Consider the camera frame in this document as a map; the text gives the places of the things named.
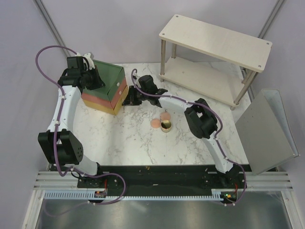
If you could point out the green top drawer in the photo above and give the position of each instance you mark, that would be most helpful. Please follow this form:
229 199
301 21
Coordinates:
117 77

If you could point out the three-colour drawer cabinet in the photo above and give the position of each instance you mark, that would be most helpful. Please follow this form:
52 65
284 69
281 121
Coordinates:
98 99

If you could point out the white two-tier shelf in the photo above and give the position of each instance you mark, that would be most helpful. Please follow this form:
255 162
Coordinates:
226 45

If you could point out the orange powder puff front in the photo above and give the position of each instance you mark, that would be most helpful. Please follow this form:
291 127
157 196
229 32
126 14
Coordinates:
155 123

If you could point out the orange powder puff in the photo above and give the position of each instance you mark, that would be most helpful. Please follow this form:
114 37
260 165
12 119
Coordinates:
165 116
155 123

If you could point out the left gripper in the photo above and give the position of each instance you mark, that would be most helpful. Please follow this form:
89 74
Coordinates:
99 83

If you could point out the gold round jar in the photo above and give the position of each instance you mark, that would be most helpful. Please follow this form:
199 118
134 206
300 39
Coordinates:
166 126

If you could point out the grey metal box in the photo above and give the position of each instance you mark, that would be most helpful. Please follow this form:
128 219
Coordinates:
265 133

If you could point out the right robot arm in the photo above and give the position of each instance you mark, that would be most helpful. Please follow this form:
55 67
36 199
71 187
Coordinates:
202 121

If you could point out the white cable duct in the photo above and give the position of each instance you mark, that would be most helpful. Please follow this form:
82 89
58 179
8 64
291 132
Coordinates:
97 195

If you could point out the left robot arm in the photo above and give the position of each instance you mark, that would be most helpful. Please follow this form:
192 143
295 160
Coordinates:
59 145

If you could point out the aluminium rail frame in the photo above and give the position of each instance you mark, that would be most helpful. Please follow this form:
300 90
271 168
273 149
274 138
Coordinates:
266 181

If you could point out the orange powder puff back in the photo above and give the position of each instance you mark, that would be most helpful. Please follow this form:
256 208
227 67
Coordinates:
165 116

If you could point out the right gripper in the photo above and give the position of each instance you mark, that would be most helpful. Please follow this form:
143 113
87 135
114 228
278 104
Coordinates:
130 99

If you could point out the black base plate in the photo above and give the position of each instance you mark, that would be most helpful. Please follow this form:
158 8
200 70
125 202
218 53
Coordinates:
177 179

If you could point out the yellow bottom drawer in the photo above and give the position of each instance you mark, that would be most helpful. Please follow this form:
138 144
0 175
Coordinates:
120 101

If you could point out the orange drawer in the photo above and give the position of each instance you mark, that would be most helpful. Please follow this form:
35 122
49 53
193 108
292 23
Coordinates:
118 93

